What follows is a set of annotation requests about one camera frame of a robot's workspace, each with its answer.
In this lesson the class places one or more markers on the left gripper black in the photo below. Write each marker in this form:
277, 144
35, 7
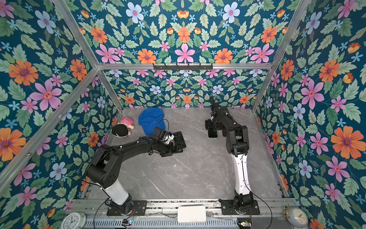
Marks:
171, 151

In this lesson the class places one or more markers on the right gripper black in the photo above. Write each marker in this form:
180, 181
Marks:
209, 125

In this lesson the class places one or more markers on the black phone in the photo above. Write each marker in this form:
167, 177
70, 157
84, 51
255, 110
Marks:
179, 142

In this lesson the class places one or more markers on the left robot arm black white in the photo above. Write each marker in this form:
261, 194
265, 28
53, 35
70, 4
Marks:
105, 165

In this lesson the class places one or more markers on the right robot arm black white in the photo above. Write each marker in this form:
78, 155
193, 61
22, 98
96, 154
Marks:
237, 145

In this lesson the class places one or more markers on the blue baseball cap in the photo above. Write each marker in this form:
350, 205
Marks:
151, 118

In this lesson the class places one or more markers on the plush doll pink hat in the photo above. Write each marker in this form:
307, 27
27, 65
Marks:
123, 128

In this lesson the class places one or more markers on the white round clock left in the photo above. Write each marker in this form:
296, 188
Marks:
75, 220

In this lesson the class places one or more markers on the cream alarm clock right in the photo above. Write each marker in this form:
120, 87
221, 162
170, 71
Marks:
295, 216

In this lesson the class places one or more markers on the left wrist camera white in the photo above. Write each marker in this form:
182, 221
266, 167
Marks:
168, 138

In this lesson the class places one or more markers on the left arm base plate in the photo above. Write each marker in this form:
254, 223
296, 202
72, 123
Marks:
130, 207

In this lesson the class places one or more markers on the white box on rail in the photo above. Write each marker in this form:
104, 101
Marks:
191, 214

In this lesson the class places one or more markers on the black hook bar on frame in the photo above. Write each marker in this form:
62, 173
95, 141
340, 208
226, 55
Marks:
178, 67

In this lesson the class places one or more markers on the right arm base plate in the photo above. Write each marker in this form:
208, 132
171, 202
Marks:
234, 207

